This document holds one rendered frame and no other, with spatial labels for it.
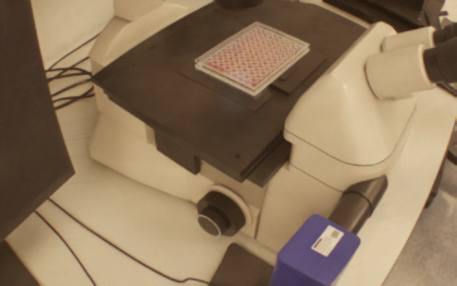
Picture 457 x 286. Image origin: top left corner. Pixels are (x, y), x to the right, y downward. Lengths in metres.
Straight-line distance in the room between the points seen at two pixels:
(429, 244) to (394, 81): 1.31
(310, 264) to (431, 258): 1.29
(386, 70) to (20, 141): 0.36
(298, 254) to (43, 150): 0.27
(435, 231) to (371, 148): 1.32
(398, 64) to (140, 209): 0.44
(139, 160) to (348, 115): 0.35
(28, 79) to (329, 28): 0.46
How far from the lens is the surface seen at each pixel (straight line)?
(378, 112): 0.44
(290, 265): 0.38
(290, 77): 0.54
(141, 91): 0.53
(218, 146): 0.46
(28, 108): 0.42
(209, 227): 0.59
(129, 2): 0.65
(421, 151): 0.83
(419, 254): 1.63
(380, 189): 0.46
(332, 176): 0.46
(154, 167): 0.65
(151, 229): 0.65
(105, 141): 0.71
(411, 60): 0.40
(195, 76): 0.55
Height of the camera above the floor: 1.29
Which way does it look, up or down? 45 degrees down
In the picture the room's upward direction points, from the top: 1 degrees clockwise
